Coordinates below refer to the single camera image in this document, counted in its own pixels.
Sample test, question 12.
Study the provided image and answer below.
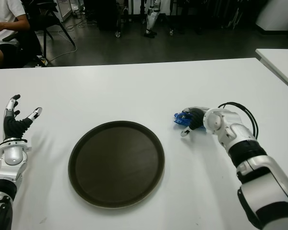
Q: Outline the seated person white shirt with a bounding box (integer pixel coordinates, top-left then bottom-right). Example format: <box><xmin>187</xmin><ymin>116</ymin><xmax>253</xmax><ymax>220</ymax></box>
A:
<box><xmin>0</xmin><ymin>0</ymin><xmax>31</xmax><ymax>69</ymax></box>

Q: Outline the blue Oreo packet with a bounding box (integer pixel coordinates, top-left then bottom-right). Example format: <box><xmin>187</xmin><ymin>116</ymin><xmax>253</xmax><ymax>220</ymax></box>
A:
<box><xmin>173</xmin><ymin>112</ymin><xmax>206</xmax><ymax>131</ymax></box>

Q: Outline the black wheeled stand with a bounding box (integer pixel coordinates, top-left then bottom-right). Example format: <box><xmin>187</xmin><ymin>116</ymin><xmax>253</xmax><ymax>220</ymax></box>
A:
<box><xmin>162</xmin><ymin>9</ymin><xmax>183</xmax><ymax>36</ymax></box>

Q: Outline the white floor cable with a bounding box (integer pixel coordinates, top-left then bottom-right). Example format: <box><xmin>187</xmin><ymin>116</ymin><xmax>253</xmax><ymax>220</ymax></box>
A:
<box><xmin>47</xmin><ymin>18</ymin><xmax>96</xmax><ymax>63</ymax></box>

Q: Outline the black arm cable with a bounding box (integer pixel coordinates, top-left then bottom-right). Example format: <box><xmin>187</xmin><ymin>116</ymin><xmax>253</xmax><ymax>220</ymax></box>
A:
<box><xmin>217</xmin><ymin>102</ymin><xmax>259</xmax><ymax>139</ymax></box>
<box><xmin>0</xmin><ymin>139</ymin><xmax>27</xmax><ymax>156</ymax></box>

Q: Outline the round brown tray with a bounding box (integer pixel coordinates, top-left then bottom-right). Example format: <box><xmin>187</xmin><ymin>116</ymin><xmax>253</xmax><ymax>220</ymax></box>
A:
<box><xmin>68</xmin><ymin>120</ymin><xmax>166</xmax><ymax>211</ymax></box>

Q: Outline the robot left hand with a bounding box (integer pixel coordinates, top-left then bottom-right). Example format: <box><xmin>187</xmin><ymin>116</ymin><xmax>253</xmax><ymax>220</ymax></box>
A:
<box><xmin>2</xmin><ymin>94</ymin><xmax>43</xmax><ymax>141</ymax></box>

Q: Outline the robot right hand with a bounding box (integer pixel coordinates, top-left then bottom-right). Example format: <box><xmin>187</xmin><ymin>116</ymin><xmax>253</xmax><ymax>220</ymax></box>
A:
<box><xmin>180</xmin><ymin>106</ymin><xmax>209</xmax><ymax>137</ymax></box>

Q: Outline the white side table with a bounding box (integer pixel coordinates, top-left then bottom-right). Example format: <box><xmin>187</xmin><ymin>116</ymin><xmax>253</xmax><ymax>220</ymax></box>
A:
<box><xmin>255</xmin><ymin>48</ymin><xmax>288</xmax><ymax>94</ymax></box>

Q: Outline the black equipment cart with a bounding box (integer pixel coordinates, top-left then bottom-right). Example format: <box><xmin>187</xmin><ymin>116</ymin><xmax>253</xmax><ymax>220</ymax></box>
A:
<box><xmin>96</xmin><ymin>0</ymin><xmax>123</xmax><ymax>38</ymax></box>

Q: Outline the folded silver frame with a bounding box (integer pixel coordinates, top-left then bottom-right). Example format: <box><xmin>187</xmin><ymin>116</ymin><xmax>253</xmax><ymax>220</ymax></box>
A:
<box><xmin>227</xmin><ymin>7</ymin><xmax>243</xmax><ymax>29</ymax></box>

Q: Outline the black chair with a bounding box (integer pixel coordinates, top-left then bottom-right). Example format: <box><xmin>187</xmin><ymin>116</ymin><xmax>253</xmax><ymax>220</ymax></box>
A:
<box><xmin>2</xmin><ymin>0</ymin><xmax>76</xmax><ymax>68</ymax></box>

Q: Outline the white cabinet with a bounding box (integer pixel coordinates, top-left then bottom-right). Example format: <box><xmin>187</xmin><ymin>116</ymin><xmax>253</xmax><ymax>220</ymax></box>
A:
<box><xmin>255</xmin><ymin>0</ymin><xmax>288</xmax><ymax>31</ymax></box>

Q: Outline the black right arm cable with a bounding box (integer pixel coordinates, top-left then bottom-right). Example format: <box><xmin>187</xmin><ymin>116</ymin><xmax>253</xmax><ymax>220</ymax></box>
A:
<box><xmin>217</xmin><ymin>102</ymin><xmax>259</xmax><ymax>139</ymax></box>

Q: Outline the white humanoid robot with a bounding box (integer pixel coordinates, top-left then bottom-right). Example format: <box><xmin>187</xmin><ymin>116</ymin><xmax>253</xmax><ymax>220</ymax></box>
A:
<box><xmin>144</xmin><ymin>0</ymin><xmax>163</xmax><ymax>38</ymax></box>

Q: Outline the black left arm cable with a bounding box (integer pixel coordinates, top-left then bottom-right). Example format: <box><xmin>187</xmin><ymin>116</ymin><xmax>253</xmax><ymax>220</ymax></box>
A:
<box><xmin>0</xmin><ymin>139</ymin><xmax>27</xmax><ymax>156</ymax></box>

